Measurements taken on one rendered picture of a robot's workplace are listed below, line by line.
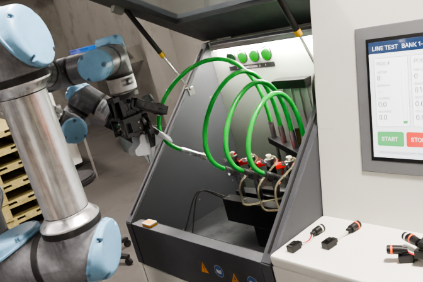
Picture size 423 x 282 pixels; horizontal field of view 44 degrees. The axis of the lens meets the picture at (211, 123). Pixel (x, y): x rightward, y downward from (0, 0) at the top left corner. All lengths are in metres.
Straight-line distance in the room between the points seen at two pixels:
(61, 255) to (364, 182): 0.74
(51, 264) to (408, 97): 0.83
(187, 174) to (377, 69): 0.92
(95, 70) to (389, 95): 0.69
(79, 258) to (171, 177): 0.94
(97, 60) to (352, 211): 0.74
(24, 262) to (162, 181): 0.90
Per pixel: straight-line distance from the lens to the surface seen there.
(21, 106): 0.95
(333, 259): 1.24
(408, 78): 1.25
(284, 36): 1.70
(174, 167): 1.91
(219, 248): 1.47
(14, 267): 1.09
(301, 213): 1.38
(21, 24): 0.93
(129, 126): 1.40
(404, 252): 1.19
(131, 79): 1.40
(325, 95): 1.38
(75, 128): 1.52
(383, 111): 1.28
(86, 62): 1.28
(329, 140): 1.39
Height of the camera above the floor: 1.60
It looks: 13 degrees down
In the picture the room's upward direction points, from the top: 15 degrees counter-clockwise
